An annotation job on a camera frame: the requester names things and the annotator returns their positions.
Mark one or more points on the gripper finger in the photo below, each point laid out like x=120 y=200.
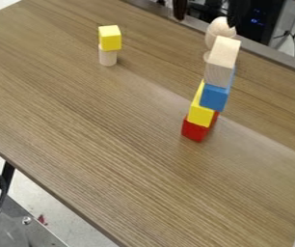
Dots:
x=180 y=9
x=234 y=14

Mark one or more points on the natural wood arch block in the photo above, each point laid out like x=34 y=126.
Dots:
x=218 y=29

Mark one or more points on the black computer tower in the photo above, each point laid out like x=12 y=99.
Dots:
x=264 y=17

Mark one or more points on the natural wood cube block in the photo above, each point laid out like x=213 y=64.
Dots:
x=221 y=61

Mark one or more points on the yellow cube block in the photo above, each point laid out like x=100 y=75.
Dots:
x=109 y=38

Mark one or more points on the blue cube block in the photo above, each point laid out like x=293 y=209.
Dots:
x=214 y=97

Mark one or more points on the yellow rectangular block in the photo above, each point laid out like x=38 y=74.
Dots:
x=199 y=114

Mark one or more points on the red cube block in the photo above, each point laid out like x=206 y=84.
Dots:
x=194 y=131

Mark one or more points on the grey metal base plate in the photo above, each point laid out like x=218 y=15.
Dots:
x=12 y=230

